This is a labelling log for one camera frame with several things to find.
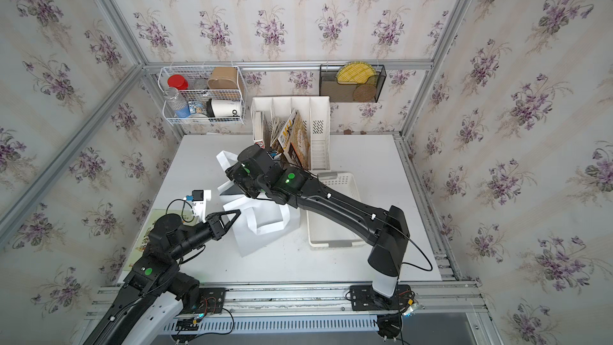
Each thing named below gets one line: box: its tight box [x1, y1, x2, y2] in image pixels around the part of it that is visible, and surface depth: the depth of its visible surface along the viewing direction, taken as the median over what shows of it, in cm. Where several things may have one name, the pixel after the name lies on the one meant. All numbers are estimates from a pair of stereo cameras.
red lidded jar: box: [166, 74, 190, 91], surface depth 94 cm
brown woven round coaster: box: [352, 83, 377, 103], surface depth 100 cm
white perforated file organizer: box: [250, 95, 332, 172], surface depth 103 cm
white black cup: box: [205, 98, 242, 118], surface depth 95 cm
